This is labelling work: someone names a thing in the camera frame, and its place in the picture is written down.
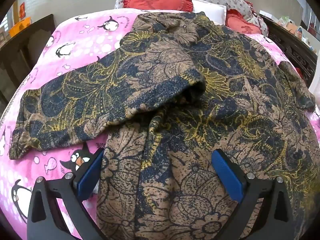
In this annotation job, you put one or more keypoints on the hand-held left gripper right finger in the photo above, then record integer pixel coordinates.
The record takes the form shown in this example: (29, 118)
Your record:
(226, 175)

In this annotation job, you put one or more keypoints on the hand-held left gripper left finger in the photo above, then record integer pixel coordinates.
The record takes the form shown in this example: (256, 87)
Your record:
(88, 178)

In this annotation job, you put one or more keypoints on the brown navy floral garment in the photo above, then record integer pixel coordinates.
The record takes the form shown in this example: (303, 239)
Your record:
(175, 80)

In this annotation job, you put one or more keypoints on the pink penguin printed blanket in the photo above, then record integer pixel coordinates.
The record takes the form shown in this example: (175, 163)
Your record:
(82, 42)

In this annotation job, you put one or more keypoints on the dark carved wooden headboard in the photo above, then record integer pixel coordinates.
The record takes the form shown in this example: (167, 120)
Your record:
(287, 45)

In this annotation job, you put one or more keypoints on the dark wooden cabinet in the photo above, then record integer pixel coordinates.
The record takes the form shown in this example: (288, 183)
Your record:
(25, 45)

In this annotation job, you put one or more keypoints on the white pillow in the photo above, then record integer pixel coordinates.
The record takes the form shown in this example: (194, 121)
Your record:
(212, 11)

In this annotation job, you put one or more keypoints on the orange box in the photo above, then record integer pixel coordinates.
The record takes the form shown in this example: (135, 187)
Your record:
(20, 27)

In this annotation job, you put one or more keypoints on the red wall paper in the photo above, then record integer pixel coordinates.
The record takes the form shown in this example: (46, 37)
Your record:
(22, 9)

